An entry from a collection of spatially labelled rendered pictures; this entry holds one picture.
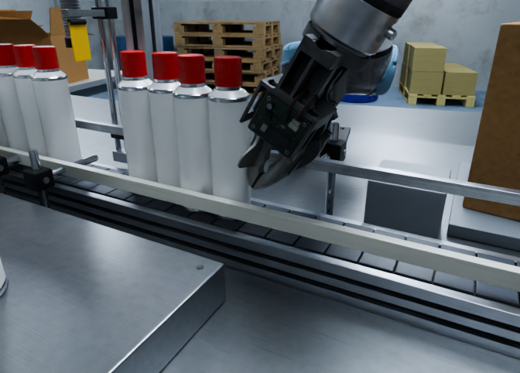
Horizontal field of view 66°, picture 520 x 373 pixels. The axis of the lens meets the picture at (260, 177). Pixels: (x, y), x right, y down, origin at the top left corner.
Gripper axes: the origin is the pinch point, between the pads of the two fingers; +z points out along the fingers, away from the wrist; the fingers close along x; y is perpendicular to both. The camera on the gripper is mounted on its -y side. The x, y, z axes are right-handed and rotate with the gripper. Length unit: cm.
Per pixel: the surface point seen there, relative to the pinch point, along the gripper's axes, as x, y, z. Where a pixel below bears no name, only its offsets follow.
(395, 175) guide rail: 12.8, -2.8, -10.1
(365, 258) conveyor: 15.9, 3.6, -2.7
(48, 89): -35.2, 2.4, 10.0
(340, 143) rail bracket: 5.1, -8.4, -6.9
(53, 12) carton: -153, -98, 65
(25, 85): -40.0, 2.3, 12.6
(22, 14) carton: -190, -111, 87
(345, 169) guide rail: 7.9, -2.7, -6.9
